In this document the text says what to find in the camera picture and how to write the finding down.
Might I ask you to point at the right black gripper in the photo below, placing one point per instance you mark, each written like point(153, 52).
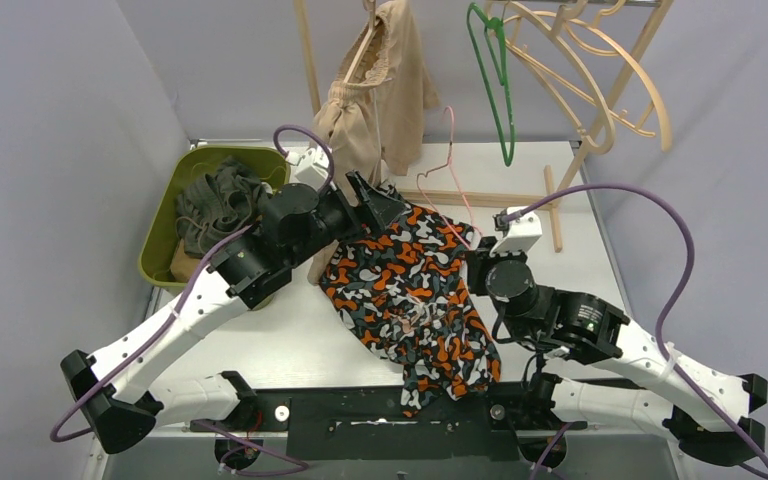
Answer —
point(477, 260)

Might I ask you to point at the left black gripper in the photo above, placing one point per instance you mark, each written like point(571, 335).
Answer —
point(363, 201)

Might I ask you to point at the camouflage patterned shorts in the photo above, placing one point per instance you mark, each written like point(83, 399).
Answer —
point(402, 295)

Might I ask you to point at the pink hanger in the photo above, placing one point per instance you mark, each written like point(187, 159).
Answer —
point(447, 166)

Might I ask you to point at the beige shorts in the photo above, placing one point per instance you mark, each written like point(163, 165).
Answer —
point(374, 113)

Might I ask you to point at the dark green shorts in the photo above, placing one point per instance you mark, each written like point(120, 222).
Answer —
point(216, 205)

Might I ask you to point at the wooden hanger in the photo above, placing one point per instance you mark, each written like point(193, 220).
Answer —
point(629, 73)
point(516, 15)

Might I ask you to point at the brown shorts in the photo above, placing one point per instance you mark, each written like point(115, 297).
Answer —
point(182, 265)

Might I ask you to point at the green hanger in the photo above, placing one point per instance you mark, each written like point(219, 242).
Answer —
point(487, 37)

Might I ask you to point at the olive green plastic basket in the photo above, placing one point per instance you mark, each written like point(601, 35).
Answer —
point(161, 243)

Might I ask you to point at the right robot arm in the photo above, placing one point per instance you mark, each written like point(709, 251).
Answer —
point(657, 390)

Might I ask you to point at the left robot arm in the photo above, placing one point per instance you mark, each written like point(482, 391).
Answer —
point(119, 388)

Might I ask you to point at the wooden clothes rack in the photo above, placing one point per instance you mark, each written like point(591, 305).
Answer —
point(631, 106)

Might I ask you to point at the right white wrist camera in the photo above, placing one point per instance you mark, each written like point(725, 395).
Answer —
point(518, 236)

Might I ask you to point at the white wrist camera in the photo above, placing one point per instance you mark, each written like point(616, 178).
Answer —
point(311, 167)
point(518, 236)

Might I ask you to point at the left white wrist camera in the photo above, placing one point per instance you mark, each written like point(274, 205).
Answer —
point(311, 167)

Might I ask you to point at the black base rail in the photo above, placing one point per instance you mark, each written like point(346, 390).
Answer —
point(361, 434)

